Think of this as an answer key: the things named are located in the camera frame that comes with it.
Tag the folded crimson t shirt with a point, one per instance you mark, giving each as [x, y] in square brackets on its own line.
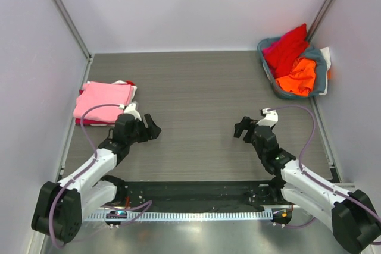
[87, 122]

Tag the white cloth in basket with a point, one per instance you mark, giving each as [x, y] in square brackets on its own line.
[326, 55]

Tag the aluminium frame post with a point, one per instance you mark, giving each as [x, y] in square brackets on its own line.
[329, 1]
[72, 28]

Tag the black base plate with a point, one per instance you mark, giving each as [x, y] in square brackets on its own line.
[199, 196]

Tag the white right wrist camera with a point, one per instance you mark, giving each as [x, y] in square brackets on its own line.
[269, 118]

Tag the teal laundry basket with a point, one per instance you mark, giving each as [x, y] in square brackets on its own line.
[265, 43]

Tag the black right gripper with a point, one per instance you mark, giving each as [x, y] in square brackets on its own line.
[250, 130]

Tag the red t shirt in basket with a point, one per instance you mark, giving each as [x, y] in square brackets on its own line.
[281, 55]

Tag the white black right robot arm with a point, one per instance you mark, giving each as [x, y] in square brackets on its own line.
[349, 215]

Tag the grey blue t shirt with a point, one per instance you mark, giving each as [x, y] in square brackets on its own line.
[321, 82]

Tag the slotted cable duct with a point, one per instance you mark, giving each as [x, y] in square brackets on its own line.
[118, 216]

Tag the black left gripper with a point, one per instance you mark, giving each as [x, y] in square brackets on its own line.
[153, 129]

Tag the left aluminium frame post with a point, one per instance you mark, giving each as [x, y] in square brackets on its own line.
[72, 28]

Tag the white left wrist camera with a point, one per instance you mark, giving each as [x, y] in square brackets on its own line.
[132, 109]

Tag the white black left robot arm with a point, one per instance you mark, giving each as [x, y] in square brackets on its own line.
[62, 206]

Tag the right aluminium frame post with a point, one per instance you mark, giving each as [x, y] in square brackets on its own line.
[329, 1]

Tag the orange t shirt in basket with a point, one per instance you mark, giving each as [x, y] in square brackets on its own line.
[300, 81]

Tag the pink t shirt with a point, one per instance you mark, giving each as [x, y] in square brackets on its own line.
[102, 102]

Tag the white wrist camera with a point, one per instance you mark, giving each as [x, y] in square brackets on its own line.
[269, 118]
[132, 109]

